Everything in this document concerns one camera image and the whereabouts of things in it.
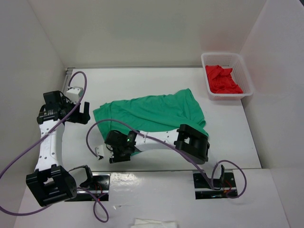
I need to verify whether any red tank top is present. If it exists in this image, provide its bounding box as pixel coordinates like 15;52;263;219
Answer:
205;65;243;94

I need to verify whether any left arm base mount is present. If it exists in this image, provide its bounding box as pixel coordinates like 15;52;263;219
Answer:
67;172;110;202

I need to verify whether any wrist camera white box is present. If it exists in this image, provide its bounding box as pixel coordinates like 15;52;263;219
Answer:
66;87;83;104
95;145;105;160

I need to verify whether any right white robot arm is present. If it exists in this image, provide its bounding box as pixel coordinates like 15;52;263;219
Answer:
105;124;210;166

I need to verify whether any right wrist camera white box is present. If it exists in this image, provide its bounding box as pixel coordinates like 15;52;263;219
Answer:
95;145;105;160

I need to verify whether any green tank top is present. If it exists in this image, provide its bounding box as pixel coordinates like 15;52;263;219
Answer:
93;88;209;139

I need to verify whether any white crumpled cloth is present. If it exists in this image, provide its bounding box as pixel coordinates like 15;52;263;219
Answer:
131;218;178;228

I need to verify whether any white plastic basket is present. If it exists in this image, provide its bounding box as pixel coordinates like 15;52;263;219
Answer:
201;52;254;100

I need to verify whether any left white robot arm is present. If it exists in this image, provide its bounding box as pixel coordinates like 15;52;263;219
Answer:
26;87;90;207

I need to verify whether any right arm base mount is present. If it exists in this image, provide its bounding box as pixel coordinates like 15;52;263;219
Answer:
193;171;238;200

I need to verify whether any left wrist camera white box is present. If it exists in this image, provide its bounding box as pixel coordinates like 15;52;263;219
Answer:
66;87;83;104

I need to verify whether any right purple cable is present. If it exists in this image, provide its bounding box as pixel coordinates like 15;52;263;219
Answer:
85;119;247;198

